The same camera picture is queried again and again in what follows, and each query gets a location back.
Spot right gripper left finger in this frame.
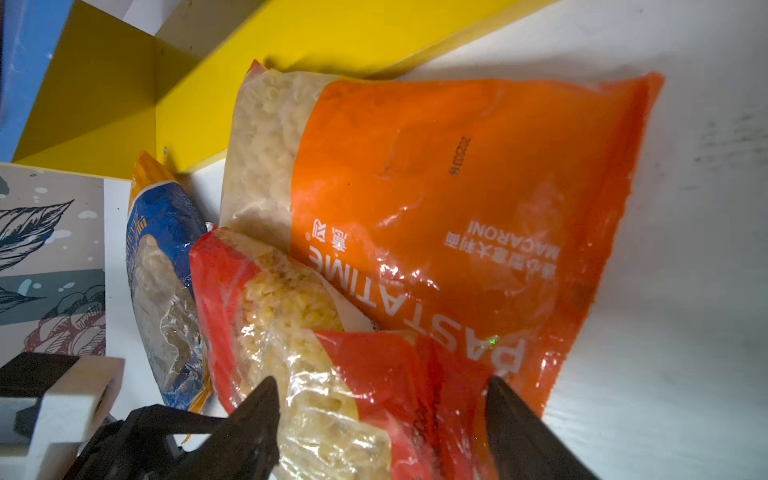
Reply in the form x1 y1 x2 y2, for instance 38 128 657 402
167 376 280 480

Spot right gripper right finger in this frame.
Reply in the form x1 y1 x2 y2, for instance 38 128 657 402
485 376 597 480

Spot orange Pastatime pasta bag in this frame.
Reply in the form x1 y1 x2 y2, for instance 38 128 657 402
219 64 665 414

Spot red macaroni bag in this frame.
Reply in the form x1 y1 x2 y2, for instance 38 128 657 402
189 228 497 479

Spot yellow shelf pink blue boards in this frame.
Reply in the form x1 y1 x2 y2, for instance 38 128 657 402
0 0 559 181

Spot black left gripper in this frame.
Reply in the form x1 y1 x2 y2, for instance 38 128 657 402
63 405 223 480

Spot blue orange pasta bag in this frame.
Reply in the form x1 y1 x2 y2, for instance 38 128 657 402
126 152 212 413

